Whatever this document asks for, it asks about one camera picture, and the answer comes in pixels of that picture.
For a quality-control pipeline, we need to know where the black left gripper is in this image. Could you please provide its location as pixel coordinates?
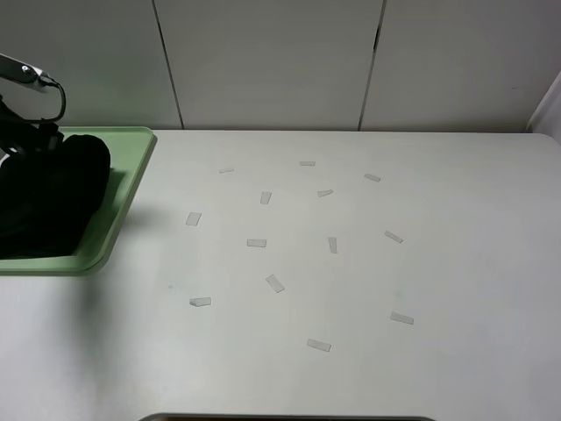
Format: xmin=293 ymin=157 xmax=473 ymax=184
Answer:
xmin=1 ymin=98 xmax=61 ymax=156

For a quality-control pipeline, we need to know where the black short sleeve t-shirt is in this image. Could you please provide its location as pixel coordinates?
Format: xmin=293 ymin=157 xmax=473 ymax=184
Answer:
xmin=1 ymin=135 xmax=110 ymax=260

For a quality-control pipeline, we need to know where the light green plastic tray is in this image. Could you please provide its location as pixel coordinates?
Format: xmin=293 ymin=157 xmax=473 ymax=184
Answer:
xmin=1 ymin=127 xmax=157 ymax=276

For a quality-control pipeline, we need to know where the clear tape piece left middle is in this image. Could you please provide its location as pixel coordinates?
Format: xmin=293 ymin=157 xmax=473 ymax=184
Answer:
xmin=186 ymin=212 xmax=202 ymax=226

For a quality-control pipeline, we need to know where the clear tape piece lower left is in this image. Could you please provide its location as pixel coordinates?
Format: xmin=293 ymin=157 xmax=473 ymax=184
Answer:
xmin=189 ymin=296 xmax=212 ymax=308

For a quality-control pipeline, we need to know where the clear tape piece under shirt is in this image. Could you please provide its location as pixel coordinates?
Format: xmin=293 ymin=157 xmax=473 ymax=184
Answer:
xmin=259 ymin=191 xmax=272 ymax=205

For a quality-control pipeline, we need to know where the clear tape piece centre left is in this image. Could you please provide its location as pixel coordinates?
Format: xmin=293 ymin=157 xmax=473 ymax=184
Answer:
xmin=246 ymin=239 xmax=267 ymax=247

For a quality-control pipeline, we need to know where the clear tape piece centre vertical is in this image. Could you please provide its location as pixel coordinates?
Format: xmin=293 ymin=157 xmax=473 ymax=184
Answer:
xmin=328 ymin=237 xmax=337 ymax=253

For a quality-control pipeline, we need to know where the clear tape piece upper right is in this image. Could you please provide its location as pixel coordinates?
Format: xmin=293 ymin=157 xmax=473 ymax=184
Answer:
xmin=364 ymin=174 xmax=381 ymax=182

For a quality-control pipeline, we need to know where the clear tape piece right middle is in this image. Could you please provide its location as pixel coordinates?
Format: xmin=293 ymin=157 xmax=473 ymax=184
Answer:
xmin=385 ymin=231 xmax=403 ymax=243

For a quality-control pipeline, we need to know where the clear tape piece lower right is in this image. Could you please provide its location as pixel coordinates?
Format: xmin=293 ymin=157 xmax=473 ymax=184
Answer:
xmin=390 ymin=311 xmax=415 ymax=325

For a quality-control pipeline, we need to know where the black left camera cable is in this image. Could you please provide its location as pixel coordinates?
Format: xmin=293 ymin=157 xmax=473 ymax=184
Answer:
xmin=17 ymin=78 xmax=67 ymax=124

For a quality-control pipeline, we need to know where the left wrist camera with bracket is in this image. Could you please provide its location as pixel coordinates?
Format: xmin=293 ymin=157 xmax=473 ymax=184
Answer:
xmin=0 ymin=54 xmax=58 ymax=92

